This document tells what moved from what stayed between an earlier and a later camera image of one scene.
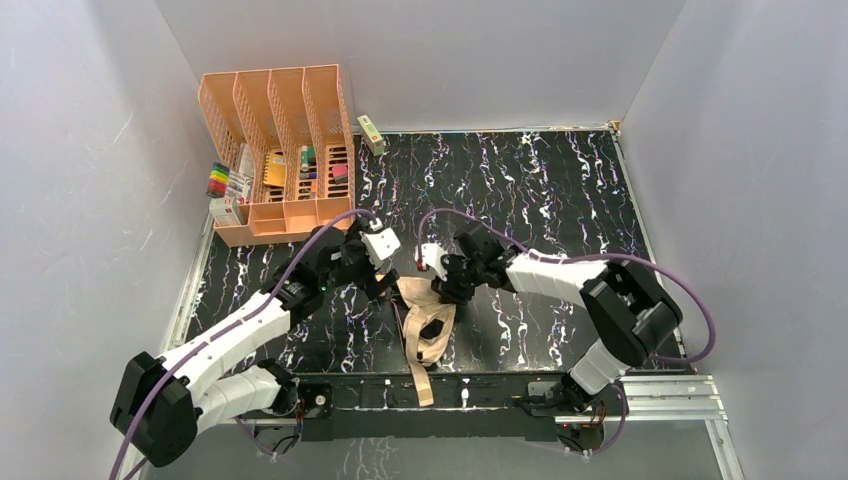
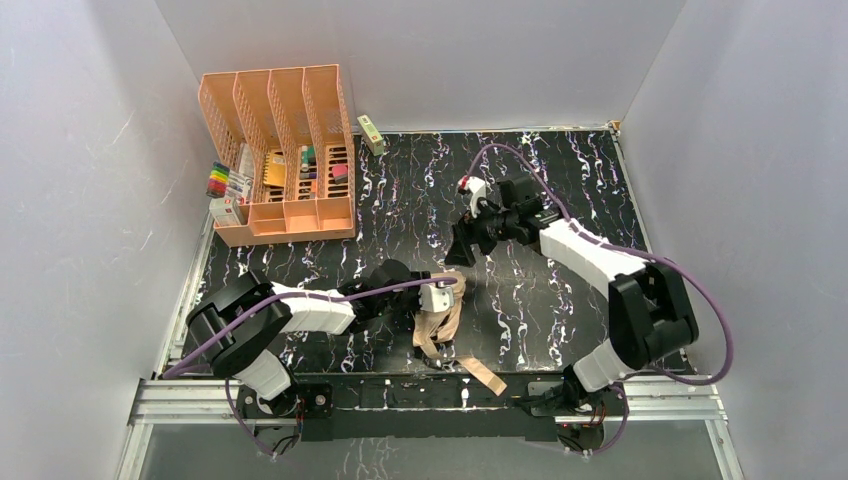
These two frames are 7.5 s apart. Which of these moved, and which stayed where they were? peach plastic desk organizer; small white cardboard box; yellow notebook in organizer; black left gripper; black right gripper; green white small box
Moved: black left gripper; black right gripper
Stayed: small white cardboard box; peach plastic desk organizer; yellow notebook in organizer; green white small box
